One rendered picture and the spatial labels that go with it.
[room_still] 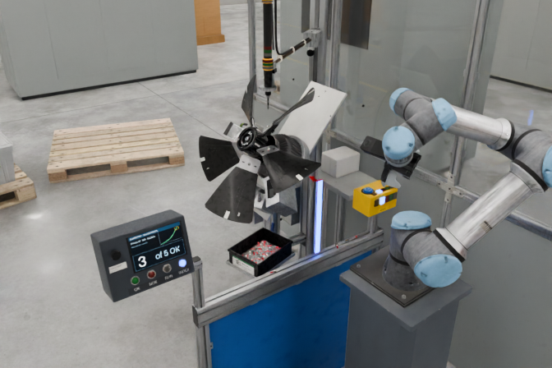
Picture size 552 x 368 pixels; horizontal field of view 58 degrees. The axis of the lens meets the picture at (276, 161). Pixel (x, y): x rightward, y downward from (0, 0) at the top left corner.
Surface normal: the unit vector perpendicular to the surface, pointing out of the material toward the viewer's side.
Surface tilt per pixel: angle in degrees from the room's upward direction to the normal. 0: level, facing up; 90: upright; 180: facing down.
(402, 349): 90
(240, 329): 90
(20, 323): 0
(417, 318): 0
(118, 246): 75
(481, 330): 90
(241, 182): 51
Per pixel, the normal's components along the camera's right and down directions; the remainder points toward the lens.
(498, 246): -0.83, 0.24
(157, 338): 0.00, -0.91
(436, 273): 0.11, 0.51
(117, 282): 0.55, 0.10
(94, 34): 0.57, 0.35
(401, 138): -0.25, -0.20
